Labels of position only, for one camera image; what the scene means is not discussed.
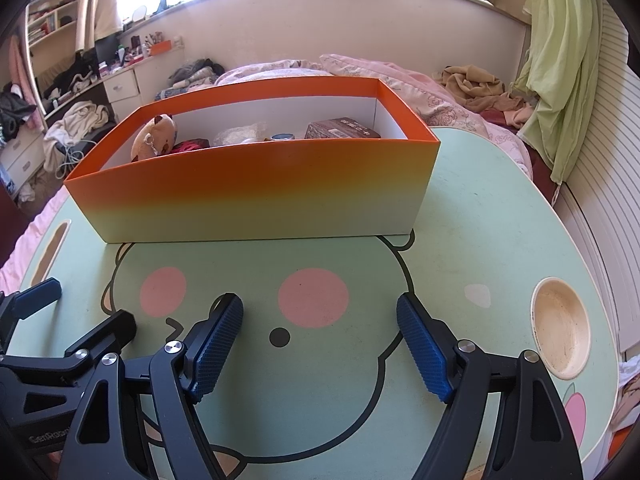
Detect green hanging cloth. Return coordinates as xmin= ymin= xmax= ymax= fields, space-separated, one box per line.
xmin=514 ymin=0 xmax=602 ymax=184

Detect orange gradient cardboard box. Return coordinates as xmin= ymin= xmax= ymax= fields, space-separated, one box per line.
xmin=65 ymin=76 xmax=439 ymax=243

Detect orange desk organizer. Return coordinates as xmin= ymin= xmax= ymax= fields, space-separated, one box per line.
xmin=150 ymin=40 xmax=172 ymax=56

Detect white drawer desk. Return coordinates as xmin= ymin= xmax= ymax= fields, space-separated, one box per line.
xmin=44 ymin=48 xmax=186 ymax=126

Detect pink bed sheet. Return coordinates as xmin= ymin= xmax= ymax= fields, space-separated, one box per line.
xmin=0 ymin=186 xmax=70 ymax=295

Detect pink floral duvet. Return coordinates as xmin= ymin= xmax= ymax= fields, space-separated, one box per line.
xmin=216 ymin=54 xmax=534 ymax=178

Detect wall bookshelf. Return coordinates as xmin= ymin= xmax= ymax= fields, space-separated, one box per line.
xmin=26 ymin=0 xmax=78 ymax=89

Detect white slatted wardrobe door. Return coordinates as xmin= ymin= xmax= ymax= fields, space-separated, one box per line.
xmin=555 ymin=1 xmax=640 ymax=359

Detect grey clothes pile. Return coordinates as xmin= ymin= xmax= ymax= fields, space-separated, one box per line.
xmin=154 ymin=58 xmax=224 ymax=101

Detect white clothes heap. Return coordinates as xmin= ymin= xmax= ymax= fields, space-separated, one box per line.
xmin=42 ymin=101 xmax=110 ymax=179

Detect brown cosmetic carton box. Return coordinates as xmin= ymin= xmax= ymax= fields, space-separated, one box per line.
xmin=305 ymin=117 xmax=381 ymax=139

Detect brown capybara plush keychain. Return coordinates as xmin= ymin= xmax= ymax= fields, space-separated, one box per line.
xmin=130 ymin=114 xmax=177 ymax=162

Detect tan crumpled clothes pile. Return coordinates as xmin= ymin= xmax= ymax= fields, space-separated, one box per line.
xmin=435 ymin=65 xmax=534 ymax=131

